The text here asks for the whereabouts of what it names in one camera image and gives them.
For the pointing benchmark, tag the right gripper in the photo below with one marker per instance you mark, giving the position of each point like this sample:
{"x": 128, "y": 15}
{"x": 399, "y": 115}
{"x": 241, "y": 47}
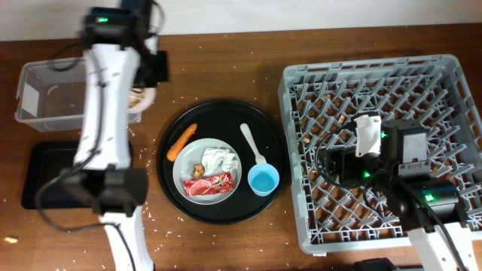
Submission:
{"x": 349, "y": 157}

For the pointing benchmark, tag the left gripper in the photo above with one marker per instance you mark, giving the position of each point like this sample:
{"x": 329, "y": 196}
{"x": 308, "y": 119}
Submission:
{"x": 166, "y": 76}

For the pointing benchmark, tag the pink bowl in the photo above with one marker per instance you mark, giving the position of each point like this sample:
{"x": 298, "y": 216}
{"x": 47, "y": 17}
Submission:
{"x": 140, "y": 99}

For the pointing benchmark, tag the light blue cup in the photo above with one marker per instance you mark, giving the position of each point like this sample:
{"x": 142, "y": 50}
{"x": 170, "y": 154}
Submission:
{"x": 263, "y": 179}

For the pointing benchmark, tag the grey plate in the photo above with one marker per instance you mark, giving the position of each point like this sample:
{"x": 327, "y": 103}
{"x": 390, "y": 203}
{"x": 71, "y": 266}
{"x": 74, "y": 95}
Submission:
{"x": 184, "y": 165}

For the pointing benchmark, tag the white napkin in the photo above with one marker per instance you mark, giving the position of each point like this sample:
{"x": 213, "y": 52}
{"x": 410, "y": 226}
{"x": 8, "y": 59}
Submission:
{"x": 222, "y": 158}

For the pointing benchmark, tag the brown food scrap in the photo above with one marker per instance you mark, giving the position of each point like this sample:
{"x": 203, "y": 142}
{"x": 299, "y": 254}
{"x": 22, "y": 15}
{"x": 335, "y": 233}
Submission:
{"x": 198, "y": 171}

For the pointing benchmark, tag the red snack wrapper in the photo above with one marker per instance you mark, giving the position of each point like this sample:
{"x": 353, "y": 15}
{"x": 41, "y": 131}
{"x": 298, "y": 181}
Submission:
{"x": 222, "y": 183}

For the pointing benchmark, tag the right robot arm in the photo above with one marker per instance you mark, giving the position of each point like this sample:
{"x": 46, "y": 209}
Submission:
{"x": 390, "y": 157}

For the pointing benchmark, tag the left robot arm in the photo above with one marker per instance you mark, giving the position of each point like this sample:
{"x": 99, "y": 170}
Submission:
{"x": 120, "y": 53}

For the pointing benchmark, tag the grey dishwasher rack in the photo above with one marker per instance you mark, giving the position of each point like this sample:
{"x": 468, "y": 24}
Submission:
{"x": 317, "y": 99}

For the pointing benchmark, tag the orange carrot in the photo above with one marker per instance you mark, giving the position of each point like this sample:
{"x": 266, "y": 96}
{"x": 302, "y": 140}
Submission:
{"x": 176, "y": 148}

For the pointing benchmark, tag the clear plastic bin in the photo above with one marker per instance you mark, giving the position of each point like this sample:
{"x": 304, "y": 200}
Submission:
{"x": 49, "y": 98}

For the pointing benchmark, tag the round black serving tray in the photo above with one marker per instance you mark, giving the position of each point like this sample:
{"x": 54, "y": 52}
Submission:
{"x": 221, "y": 120}

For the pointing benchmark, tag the black rectangular tray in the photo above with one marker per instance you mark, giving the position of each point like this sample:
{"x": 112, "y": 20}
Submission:
{"x": 47, "y": 159}

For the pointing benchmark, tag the peanut on table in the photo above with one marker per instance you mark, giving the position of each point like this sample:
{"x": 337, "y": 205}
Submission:
{"x": 11, "y": 239}

